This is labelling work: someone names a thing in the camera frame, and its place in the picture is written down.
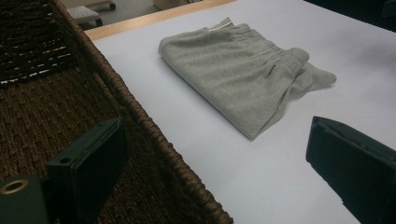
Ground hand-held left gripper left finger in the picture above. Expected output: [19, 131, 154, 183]
[46, 116, 129, 224]

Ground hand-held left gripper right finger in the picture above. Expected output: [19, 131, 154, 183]
[305, 115, 396, 224]

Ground brown woven basket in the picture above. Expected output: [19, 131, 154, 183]
[0, 0, 234, 224]

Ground grey pants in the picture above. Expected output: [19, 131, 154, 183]
[158, 17, 338, 142]

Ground white wheeled cart base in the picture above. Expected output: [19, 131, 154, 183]
[66, 5, 105, 28]

